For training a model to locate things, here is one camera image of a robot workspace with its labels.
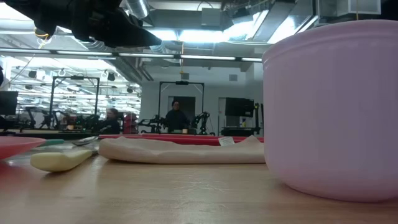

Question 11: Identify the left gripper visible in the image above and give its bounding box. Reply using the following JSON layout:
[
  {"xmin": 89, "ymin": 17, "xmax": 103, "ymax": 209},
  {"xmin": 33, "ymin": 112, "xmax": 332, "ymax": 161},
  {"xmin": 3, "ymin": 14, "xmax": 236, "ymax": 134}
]
[{"xmin": 34, "ymin": 0, "xmax": 163, "ymax": 49}]

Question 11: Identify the spoon with teal handle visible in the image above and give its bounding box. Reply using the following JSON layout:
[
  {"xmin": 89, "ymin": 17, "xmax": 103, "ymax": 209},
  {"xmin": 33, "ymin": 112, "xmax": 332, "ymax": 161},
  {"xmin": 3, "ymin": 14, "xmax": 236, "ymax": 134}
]
[{"xmin": 37, "ymin": 135, "xmax": 100, "ymax": 147}]

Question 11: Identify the beige cloth napkin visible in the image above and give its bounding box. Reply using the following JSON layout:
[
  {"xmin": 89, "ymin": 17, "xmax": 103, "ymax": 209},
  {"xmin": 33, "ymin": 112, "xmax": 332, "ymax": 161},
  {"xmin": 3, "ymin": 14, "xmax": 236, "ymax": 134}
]
[{"xmin": 98, "ymin": 135, "xmax": 266, "ymax": 165}]

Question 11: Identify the knife with cream handle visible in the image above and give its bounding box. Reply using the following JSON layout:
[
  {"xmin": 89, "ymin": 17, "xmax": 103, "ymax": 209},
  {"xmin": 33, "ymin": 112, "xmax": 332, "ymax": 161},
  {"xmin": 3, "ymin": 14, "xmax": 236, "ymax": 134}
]
[{"xmin": 29, "ymin": 148, "xmax": 100, "ymax": 173}]

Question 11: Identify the salmon pink plate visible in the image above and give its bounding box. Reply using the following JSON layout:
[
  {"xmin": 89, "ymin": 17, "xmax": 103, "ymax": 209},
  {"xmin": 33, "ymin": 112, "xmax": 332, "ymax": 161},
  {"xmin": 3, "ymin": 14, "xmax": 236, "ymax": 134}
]
[{"xmin": 0, "ymin": 136, "xmax": 47, "ymax": 161}]

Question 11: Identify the light pink plastic mug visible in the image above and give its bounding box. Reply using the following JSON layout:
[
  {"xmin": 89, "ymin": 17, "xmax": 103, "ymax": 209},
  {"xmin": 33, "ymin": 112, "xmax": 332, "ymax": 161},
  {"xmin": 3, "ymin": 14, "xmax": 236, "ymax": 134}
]
[{"xmin": 262, "ymin": 19, "xmax": 398, "ymax": 203}]

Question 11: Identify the red plastic tray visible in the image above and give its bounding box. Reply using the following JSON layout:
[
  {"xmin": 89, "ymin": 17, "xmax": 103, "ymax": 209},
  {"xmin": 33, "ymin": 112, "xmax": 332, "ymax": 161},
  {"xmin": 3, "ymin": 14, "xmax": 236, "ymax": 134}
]
[{"xmin": 98, "ymin": 134, "xmax": 265, "ymax": 147}]

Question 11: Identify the long LED light bar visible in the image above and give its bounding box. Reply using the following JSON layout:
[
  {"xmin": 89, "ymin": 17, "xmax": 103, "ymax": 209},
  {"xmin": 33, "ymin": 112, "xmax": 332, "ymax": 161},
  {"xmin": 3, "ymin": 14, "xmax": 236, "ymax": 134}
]
[{"xmin": 0, "ymin": 47, "xmax": 264, "ymax": 63}]

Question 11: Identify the red bulky object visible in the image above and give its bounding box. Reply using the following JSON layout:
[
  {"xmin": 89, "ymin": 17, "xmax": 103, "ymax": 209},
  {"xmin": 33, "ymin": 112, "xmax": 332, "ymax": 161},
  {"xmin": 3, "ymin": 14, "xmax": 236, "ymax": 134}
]
[{"xmin": 123, "ymin": 112, "xmax": 138, "ymax": 134}]

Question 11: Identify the person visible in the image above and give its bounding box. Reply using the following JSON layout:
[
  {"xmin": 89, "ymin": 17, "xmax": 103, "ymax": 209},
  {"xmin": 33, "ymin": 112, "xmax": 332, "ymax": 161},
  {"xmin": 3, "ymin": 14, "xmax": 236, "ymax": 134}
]
[
  {"xmin": 99, "ymin": 108, "xmax": 122, "ymax": 135},
  {"xmin": 164, "ymin": 100, "xmax": 191, "ymax": 133}
]

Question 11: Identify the black monitor on cart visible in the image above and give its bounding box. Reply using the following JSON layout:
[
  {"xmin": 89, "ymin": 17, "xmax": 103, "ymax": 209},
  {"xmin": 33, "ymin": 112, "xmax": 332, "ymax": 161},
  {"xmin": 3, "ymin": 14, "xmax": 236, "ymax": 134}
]
[{"xmin": 224, "ymin": 97, "xmax": 255, "ymax": 118}]

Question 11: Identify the black side monitor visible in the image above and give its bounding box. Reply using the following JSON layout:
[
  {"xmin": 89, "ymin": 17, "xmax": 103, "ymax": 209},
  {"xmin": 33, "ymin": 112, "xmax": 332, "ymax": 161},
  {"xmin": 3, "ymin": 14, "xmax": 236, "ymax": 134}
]
[{"xmin": 0, "ymin": 90, "xmax": 19, "ymax": 116}]

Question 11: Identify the black gantry frame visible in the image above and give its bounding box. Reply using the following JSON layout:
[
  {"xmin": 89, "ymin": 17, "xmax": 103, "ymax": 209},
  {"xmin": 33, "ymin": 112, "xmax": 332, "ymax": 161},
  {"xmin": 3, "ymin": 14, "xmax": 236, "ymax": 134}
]
[
  {"xmin": 49, "ymin": 75, "xmax": 101, "ymax": 129},
  {"xmin": 158, "ymin": 81, "xmax": 205, "ymax": 135}
]

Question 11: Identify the thin yellow cable loop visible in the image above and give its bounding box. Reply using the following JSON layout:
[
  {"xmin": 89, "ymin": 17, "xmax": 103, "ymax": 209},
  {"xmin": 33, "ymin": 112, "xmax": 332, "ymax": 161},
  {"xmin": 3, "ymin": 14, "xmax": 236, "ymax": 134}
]
[{"xmin": 33, "ymin": 27, "xmax": 51, "ymax": 48}]

